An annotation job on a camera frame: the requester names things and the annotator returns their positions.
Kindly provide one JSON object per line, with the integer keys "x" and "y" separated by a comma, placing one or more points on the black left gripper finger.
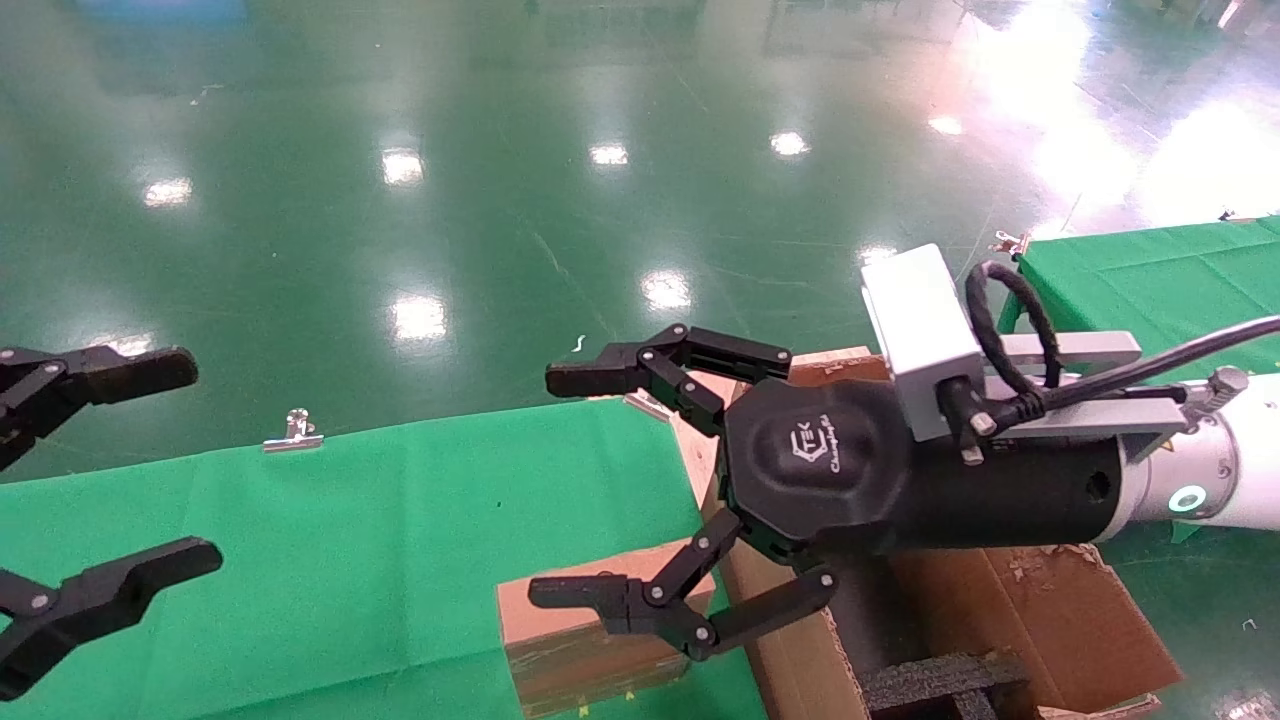
{"x": 120, "y": 373}
{"x": 110, "y": 590}

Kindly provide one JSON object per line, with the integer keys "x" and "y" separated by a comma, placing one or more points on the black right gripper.
{"x": 830, "y": 470}

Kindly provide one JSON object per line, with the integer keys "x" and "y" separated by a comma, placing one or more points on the small brown cardboard box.
{"x": 570, "y": 660}

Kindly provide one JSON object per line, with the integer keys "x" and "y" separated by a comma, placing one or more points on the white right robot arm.
{"x": 1240, "y": 470}

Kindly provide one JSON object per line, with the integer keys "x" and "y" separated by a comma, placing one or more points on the large open cardboard carton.
{"x": 1050, "y": 620}

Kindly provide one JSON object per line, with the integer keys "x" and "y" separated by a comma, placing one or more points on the large green tablecloth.
{"x": 350, "y": 560}

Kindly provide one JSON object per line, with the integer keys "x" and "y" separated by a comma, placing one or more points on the black foam insert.
{"x": 930, "y": 685}

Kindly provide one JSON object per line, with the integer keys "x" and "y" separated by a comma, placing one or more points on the green tablecloth with hanging corner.
{"x": 1150, "y": 280}

